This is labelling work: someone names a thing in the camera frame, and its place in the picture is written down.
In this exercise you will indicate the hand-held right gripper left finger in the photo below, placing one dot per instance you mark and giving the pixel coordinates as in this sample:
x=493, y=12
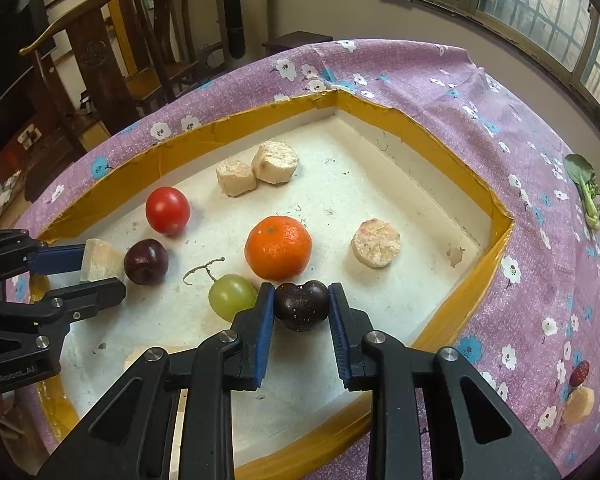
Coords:
x=265, y=335

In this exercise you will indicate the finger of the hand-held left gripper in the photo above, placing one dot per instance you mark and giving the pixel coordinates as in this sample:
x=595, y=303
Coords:
x=55, y=258
x=90, y=295

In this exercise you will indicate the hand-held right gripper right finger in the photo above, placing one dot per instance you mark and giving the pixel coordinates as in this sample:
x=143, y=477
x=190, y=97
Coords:
x=339, y=335

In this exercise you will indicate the cut sugarcane piece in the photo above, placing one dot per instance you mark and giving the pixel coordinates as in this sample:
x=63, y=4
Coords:
x=235, y=178
x=275, y=162
x=577, y=405
x=100, y=260
x=375, y=242

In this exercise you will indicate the dark plum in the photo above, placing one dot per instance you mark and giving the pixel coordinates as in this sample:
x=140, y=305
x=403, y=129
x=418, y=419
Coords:
x=301, y=305

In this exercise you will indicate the green grape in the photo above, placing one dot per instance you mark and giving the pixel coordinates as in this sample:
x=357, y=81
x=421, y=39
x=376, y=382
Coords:
x=230, y=296

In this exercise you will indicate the orange mandarin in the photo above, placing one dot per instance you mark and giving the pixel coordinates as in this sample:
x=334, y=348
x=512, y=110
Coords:
x=278, y=247

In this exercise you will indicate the red tomato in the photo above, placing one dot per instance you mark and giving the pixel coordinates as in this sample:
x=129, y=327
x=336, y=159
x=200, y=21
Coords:
x=167, y=210

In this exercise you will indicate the yellow-rimmed white cardboard tray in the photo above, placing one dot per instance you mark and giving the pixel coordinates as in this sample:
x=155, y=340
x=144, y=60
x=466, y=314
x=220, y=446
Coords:
x=390, y=175

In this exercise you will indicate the dark red cherry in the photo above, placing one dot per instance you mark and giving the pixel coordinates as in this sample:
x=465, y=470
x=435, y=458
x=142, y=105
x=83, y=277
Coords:
x=146, y=261

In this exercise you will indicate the pile of paper clutter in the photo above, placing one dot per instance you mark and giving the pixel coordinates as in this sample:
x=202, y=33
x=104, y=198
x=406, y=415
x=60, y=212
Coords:
x=0, y=195

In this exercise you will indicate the black television screen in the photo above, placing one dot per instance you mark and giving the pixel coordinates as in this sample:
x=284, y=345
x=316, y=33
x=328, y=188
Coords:
x=10, y=75

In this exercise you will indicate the purple floral tablecloth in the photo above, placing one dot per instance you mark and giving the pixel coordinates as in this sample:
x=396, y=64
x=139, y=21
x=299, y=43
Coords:
x=530, y=285

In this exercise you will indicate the dark wooden armchair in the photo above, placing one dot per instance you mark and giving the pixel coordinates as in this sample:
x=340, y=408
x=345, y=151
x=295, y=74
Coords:
x=92, y=55
x=172, y=60

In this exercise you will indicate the red jujube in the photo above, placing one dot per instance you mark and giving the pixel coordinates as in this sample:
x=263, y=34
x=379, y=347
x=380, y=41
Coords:
x=579, y=374

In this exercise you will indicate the yellow wooden pillar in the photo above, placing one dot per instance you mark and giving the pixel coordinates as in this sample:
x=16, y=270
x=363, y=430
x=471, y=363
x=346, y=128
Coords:
x=117, y=10

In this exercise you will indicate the green bok choy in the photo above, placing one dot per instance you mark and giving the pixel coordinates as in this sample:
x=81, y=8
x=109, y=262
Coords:
x=584, y=185

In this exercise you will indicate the dark wooden side table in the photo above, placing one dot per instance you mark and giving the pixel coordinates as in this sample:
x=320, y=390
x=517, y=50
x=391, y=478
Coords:
x=297, y=42

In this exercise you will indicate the black cylindrical pipe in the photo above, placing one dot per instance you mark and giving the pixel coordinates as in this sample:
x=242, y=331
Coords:
x=232, y=10

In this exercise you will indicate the white wall socket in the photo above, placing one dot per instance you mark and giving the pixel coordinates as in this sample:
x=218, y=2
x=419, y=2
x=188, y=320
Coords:
x=30, y=136

